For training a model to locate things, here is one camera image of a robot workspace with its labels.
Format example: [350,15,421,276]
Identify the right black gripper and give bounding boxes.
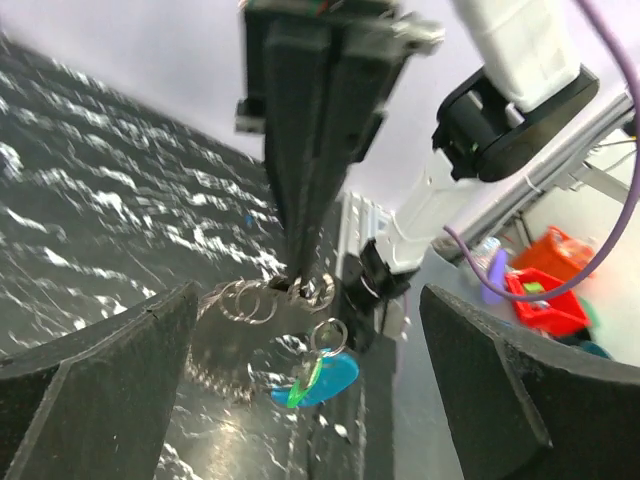
[235,1,445,280]

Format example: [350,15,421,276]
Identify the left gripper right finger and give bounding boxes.
[420,285,639,479]

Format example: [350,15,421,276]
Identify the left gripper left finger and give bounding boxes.
[1,282,198,479]

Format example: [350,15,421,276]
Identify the red parts bin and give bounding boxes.
[505,268,591,337]

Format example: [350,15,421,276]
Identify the glittery silver cylinder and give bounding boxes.
[472,236,502,271]

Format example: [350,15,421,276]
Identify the orange storage bin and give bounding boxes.
[511,226,596,282]

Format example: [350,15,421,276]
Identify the green key tag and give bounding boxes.
[286,356,323,408]

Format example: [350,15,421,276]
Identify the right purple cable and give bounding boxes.
[443,0,640,304]

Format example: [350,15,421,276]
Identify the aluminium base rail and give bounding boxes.
[337,89,640,281]

